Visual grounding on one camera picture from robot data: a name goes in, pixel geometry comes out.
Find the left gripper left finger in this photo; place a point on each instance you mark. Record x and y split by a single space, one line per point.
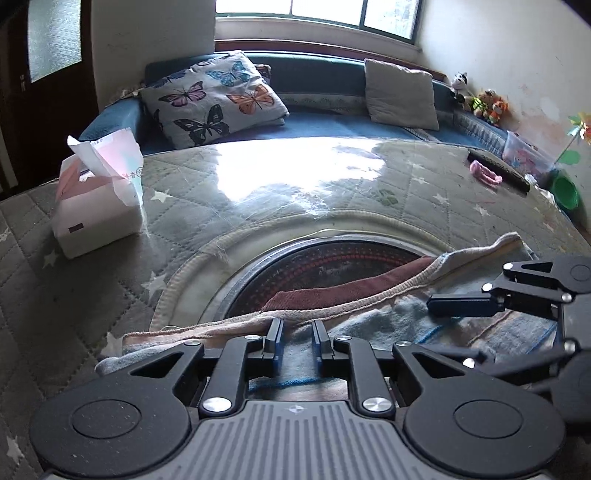
241 360

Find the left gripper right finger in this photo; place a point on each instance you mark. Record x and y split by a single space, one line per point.
353 360

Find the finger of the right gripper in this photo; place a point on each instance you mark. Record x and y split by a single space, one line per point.
479 360
498 299

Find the green plastic bowl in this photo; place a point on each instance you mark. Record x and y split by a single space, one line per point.
565 192

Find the black remote control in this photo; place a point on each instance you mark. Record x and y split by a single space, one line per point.
493 172

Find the clear plastic storage box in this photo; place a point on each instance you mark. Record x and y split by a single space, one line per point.
526 158

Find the black round induction cooktop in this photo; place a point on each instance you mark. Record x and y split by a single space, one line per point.
311 263

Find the colourful pinwheel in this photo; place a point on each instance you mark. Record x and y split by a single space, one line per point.
579 132

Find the plush toys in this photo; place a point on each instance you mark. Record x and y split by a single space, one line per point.
486 105

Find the quilted grey table cover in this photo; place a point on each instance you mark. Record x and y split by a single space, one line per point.
227 202

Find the beige plain cushion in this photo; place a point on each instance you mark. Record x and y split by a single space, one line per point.
399 96

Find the pink tissue box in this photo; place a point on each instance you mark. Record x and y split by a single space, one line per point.
99 196

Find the blue sofa bench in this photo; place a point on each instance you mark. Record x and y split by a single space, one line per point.
325 96

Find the butterfly print pillow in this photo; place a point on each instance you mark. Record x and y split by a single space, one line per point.
211 100

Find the dark wooden door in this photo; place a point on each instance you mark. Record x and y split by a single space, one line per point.
47 86

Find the window with green frame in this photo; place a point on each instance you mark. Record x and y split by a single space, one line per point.
396 19

